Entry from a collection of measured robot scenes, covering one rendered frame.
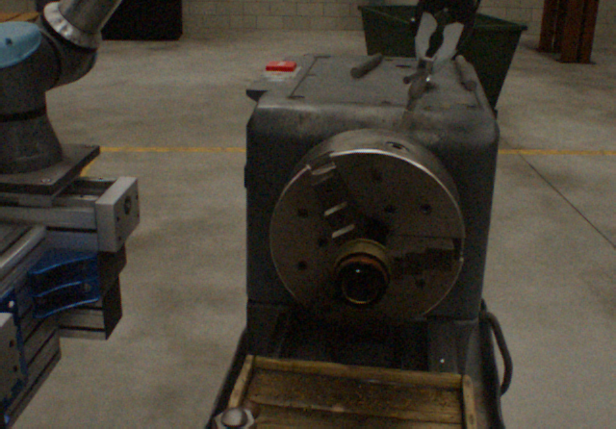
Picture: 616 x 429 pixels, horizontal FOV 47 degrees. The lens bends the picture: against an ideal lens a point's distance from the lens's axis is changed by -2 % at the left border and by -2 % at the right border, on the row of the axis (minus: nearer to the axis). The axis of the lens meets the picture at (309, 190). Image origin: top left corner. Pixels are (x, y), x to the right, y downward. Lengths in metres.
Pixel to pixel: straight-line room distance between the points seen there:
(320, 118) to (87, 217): 0.44
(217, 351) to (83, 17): 1.79
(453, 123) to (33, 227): 0.74
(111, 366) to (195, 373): 0.32
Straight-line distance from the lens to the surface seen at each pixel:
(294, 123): 1.29
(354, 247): 1.06
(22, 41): 1.27
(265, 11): 11.10
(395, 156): 1.11
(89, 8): 1.33
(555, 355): 3.03
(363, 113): 1.29
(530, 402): 2.74
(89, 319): 1.36
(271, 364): 1.19
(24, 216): 1.32
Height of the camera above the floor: 1.57
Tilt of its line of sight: 21 degrees down
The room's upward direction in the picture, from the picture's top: 1 degrees clockwise
